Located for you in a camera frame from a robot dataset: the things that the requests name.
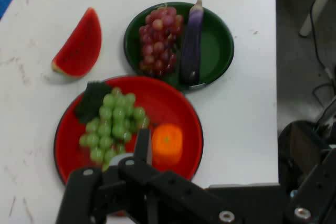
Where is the orange mandarin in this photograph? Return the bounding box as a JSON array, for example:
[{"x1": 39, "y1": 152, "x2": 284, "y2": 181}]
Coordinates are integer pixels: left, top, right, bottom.
[{"x1": 151, "y1": 123, "x2": 184, "y2": 167}]

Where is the red round plate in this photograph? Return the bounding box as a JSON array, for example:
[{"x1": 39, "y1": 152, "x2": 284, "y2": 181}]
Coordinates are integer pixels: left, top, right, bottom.
[{"x1": 54, "y1": 75, "x2": 204, "y2": 217}]

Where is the white slanted stand leg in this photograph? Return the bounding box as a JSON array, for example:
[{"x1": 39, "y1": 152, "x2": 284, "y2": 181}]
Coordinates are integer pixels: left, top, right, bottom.
[{"x1": 299, "y1": 0, "x2": 336, "y2": 37}]

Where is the black looped floor cable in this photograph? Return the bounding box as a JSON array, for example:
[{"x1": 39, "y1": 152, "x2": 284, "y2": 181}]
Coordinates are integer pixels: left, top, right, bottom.
[{"x1": 311, "y1": 82, "x2": 336, "y2": 122}]

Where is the green grape bunch with leaf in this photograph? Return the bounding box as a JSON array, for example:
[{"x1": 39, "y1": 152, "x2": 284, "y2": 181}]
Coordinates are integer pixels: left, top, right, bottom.
[{"x1": 74, "y1": 81, "x2": 150, "y2": 172}]

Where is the red grape bunch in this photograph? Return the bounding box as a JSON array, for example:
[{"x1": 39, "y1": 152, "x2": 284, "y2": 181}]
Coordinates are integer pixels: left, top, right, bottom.
[{"x1": 138, "y1": 6, "x2": 184, "y2": 77}]

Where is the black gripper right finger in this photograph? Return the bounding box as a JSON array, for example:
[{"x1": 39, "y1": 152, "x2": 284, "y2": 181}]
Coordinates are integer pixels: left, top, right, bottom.
[{"x1": 277, "y1": 120, "x2": 336, "y2": 224}]

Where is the red watermelon slice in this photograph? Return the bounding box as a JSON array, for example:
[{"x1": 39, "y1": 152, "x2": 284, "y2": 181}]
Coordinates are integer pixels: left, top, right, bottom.
[{"x1": 51, "y1": 7, "x2": 102, "y2": 79}]

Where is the purple eggplant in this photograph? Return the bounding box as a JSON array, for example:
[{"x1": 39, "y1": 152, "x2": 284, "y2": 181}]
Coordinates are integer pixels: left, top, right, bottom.
[{"x1": 179, "y1": 0, "x2": 204, "y2": 84}]

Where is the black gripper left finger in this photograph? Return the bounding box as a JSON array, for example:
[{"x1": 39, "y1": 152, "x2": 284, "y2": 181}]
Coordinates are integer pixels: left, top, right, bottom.
[{"x1": 55, "y1": 127, "x2": 237, "y2": 224}]

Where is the dark green round plate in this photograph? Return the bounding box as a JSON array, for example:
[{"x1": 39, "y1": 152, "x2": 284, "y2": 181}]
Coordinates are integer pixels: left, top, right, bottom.
[{"x1": 123, "y1": 1, "x2": 235, "y2": 90}]

